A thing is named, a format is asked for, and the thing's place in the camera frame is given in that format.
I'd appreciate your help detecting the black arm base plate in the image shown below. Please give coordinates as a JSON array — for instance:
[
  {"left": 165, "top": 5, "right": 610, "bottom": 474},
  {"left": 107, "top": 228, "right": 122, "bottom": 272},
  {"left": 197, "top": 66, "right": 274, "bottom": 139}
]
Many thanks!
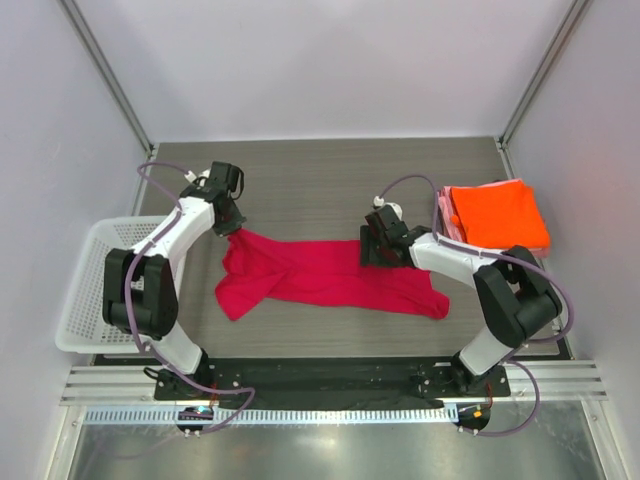
[{"left": 152, "top": 355, "right": 511, "bottom": 412}]

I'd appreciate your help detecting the pink folded t shirt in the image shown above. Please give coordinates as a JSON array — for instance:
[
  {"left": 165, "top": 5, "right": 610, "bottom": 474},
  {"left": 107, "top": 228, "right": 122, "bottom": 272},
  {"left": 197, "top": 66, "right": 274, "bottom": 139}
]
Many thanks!
[{"left": 433, "top": 179, "right": 551, "bottom": 261}]

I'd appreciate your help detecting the orange folded t shirt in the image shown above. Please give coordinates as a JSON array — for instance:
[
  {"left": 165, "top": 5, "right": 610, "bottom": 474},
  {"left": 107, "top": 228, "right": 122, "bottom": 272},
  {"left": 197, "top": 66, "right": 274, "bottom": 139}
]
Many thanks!
[{"left": 448, "top": 183, "right": 552, "bottom": 252}]

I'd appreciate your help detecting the white slotted cable duct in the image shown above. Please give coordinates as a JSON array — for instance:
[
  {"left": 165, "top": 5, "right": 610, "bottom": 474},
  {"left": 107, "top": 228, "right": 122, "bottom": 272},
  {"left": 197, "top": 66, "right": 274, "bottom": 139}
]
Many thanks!
[{"left": 84, "top": 404, "right": 458, "bottom": 427}]

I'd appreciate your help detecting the white plastic perforated basket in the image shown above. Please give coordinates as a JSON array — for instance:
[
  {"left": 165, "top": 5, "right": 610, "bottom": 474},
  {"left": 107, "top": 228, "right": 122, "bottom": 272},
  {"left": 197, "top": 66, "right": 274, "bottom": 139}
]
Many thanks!
[{"left": 55, "top": 214, "right": 189, "bottom": 355}]

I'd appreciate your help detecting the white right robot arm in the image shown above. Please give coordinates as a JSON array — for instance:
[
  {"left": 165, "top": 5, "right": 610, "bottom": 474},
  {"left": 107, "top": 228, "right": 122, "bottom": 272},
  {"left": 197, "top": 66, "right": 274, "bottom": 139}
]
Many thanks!
[{"left": 360, "top": 204, "right": 563, "bottom": 396}]

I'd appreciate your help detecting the left aluminium frame post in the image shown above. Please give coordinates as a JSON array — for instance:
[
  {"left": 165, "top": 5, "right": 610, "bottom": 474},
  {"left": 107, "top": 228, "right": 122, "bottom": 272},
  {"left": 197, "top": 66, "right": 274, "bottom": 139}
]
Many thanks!
[{"left": 56, "top": 0, "right": 154, "bottom": 158}]

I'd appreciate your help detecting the aluminium extrusion rail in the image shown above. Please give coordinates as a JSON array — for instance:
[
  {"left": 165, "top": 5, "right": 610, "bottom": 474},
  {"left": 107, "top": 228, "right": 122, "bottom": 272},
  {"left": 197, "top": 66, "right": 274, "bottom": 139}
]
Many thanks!
[{"left": 59, "top": 360, "right": 608, "bottom": 406}]

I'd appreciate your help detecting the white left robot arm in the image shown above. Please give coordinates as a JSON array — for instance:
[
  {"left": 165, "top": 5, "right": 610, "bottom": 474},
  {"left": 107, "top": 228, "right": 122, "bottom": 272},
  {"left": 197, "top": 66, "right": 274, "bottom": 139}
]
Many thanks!
[{"left": 102, "top": 161, "right": 246, "bottom": 399}]

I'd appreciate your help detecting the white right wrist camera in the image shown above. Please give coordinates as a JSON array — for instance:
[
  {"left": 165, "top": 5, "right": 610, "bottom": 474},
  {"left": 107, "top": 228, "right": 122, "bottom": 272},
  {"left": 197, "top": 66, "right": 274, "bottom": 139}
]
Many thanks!
[{"left": 372, "top": 196, "right": 403, "bottom": 219}]

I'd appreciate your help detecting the aluminium frame post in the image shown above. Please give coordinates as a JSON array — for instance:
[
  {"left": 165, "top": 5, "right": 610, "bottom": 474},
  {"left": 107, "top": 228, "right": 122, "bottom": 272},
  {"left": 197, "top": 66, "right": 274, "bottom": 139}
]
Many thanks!
[
  {"left": 56, "top": 0, "right": 154, "bottom": 158},
  {"left": 496, "top": 0, "right": 592, "bottom": 151}
]

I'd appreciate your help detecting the magenta t shirt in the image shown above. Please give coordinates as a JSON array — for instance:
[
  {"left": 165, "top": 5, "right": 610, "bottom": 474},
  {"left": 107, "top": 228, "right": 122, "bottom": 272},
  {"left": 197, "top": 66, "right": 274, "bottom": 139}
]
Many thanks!
[{"left": 215, "top": 229, "right": 450, "bottom": 321}]

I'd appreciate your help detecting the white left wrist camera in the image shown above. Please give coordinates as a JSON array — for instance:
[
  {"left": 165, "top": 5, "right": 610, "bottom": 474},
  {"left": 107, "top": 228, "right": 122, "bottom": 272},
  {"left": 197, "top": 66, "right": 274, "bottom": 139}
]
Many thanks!
[{"left": 184, "top": 169, "right": 210, "bottom": 187}]

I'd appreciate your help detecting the right aluminium frame post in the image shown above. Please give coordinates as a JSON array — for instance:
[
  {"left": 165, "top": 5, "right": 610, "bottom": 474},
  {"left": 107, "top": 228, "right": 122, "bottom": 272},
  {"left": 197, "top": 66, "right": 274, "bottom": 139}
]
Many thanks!
[{"left": 496, "top": 0, "right": 592, "bottom": 151}]

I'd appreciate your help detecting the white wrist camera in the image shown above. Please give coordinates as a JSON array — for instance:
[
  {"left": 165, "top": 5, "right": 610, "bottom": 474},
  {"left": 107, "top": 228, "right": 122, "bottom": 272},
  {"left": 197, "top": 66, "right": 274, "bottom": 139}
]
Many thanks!
[
  {"left": 372, "top": 196, "right": 403, "bottom": 219},
  {"left": 184, "top": 169, "right": 210, "bottom": 187}
]

